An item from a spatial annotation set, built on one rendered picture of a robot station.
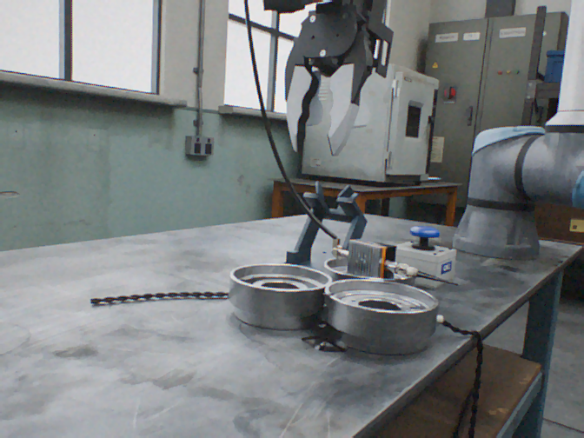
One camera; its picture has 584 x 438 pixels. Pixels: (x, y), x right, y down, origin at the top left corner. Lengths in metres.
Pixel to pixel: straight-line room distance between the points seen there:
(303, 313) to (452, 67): 4.13
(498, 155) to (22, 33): 1.74
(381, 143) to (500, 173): 1.86
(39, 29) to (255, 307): 1.87
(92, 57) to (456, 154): 3.02
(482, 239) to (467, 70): 3.57
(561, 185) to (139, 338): 0.69
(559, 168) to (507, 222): 0.14
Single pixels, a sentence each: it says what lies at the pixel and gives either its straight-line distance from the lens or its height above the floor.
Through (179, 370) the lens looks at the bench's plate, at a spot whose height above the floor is 0.80.
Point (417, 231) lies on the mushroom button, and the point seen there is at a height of 0.87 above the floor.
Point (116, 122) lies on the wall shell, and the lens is 2.29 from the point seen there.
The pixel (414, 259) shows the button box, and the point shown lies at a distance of 0.71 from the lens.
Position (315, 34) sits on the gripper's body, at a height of 1.09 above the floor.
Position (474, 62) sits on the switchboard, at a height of 1.72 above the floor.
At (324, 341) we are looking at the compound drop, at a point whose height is 0.80.
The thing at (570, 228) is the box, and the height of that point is 0.54.
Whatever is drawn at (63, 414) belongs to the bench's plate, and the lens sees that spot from 0.37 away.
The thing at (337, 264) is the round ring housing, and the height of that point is 0.83.
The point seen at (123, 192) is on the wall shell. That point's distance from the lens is 2.33.
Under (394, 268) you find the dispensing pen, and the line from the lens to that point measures 0.56.
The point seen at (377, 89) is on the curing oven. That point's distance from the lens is 2.85.
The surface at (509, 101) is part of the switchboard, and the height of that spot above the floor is 1.42.
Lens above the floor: 0.97
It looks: 8 degrees down
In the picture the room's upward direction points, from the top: 4 degrees clockwise
